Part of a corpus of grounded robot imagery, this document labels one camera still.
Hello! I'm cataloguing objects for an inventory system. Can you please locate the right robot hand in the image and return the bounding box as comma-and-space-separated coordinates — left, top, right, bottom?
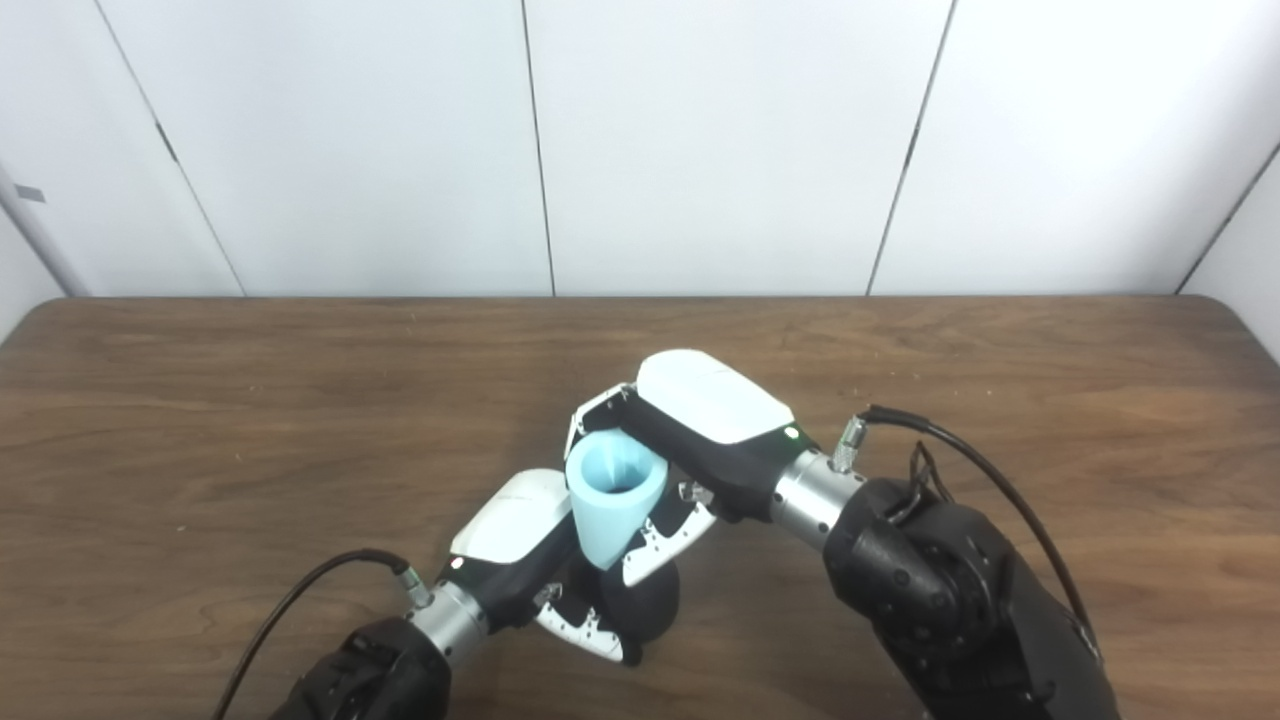
563, 349, 813, 588

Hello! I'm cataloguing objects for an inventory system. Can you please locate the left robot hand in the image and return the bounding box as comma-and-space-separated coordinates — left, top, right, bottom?
448, 468, 646, 667

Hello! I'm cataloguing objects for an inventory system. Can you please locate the light-blue hose piece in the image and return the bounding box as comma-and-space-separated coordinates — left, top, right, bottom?
565, 432, 669, 572

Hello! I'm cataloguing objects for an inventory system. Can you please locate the black funnel-shaped nozzle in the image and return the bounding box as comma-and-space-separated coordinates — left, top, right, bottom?
595, 560, 682, 646

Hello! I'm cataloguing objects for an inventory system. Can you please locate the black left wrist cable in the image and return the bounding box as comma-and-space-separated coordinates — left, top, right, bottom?
210, 548, 436, 720

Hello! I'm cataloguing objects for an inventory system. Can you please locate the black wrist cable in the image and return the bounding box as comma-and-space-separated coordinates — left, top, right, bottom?
210, 548, 436, 720
830, 404, 1103, 661

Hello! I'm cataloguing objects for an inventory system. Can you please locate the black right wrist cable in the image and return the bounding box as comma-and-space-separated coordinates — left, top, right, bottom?
830, 404, 1103, 661

